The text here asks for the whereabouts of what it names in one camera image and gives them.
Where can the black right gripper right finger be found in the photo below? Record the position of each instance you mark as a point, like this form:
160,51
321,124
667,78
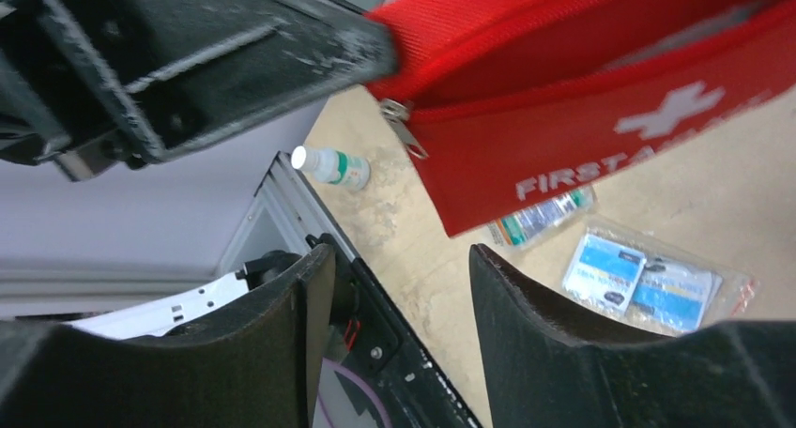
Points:
551,362

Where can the clear zip bag of pads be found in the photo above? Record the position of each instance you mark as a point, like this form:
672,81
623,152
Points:
650,284

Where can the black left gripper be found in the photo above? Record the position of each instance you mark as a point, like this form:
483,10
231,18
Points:
89,84

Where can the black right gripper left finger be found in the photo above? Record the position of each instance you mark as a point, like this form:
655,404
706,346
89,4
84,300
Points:
255,362

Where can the green white mask packet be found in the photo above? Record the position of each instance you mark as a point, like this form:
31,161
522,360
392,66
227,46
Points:
526,227

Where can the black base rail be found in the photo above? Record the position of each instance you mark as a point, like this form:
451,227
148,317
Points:
388,355

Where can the red first aid pouch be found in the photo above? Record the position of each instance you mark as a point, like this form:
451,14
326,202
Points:
503,104

